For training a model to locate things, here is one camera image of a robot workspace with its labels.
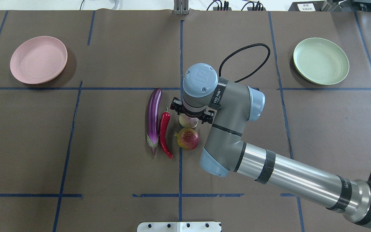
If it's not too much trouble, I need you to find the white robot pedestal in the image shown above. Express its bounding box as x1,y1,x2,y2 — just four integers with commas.
137,221,223,232

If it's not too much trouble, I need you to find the green plate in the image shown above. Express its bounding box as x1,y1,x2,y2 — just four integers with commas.
293,38,349,85

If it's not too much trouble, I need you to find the green-pink peach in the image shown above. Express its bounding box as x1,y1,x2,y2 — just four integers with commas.
179,114,199,129

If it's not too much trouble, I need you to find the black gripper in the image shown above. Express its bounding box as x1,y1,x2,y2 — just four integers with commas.
170,97,215,124

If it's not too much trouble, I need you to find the red chili pepper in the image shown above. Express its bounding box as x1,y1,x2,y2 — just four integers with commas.
159,107,173,159

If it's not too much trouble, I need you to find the pink plate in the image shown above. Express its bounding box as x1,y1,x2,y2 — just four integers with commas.
9,36,68,85

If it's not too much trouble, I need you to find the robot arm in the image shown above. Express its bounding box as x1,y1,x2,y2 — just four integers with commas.
170,63,371,228

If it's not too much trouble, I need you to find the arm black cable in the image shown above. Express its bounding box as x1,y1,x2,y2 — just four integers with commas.
218,43,271,83

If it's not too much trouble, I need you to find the purple eggplant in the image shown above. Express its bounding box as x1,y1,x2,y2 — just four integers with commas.
146,88,162,155

